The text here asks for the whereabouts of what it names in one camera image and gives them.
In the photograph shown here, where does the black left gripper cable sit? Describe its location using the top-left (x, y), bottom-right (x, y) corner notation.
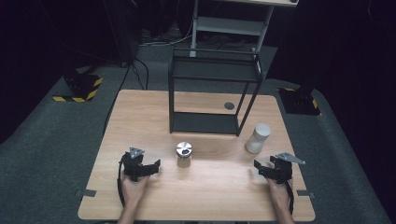
top-left (117, 153), bottom-right (128, 208)

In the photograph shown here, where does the black floor cable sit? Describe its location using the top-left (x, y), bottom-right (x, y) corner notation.
top-left (102, 57), bottom-right (150, 135)

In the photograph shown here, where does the grey metal desk frame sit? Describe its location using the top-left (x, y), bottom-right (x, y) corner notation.
top-left (189, 0), bottom-right (301, 59)

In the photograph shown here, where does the person's right hand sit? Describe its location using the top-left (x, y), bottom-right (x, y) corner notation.
top-left (266, 176), bottom-right (294, 210)

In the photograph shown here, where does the glass jar with metal lid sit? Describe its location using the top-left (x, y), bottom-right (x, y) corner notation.
top-left (175, 141), bottom-right (193, 169)

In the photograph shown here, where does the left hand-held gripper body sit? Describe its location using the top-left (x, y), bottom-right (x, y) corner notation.
top-left (120, 147), bottom-right (148, 183)

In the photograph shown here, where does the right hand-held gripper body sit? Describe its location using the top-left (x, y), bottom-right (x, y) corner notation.
top-left (268, 151), bottom-right (306, 185)

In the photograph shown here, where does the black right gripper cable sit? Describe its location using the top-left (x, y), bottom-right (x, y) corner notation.
top-left (284, 179), bottom-right (295, 217)

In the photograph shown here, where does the black metal shelf rack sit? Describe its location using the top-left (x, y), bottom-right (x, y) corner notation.
top-left (167, 48), bottom-right (264, 137)

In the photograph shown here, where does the white plastic bottle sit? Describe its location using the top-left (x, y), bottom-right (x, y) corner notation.
top-left (245, 122), bottom-right (272, 155)

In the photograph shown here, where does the grey tape strip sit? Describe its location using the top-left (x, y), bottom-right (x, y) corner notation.
top-left (75, 188), bottom-right (97, 198)
top-left (296, 189), bottom-right (317, 199)

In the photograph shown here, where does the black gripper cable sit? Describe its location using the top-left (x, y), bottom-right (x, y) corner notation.
top-left (117, 153), bottom-right (128, 208)
top-left (284, 179), bottom-right (295, 217)

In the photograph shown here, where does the white floor cable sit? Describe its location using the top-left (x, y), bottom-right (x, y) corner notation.
top-left (139, 18), bottom-right (194, 49)

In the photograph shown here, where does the black yellow striped stand base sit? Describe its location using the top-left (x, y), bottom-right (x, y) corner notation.
top-left (51, 73), bottom-right (104, 104)
top-left (277, 87), bottom-right (322, 117)

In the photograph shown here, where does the person's left hand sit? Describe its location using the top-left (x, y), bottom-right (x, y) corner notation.
top-left (120, 171), bottom-right (151, 207)

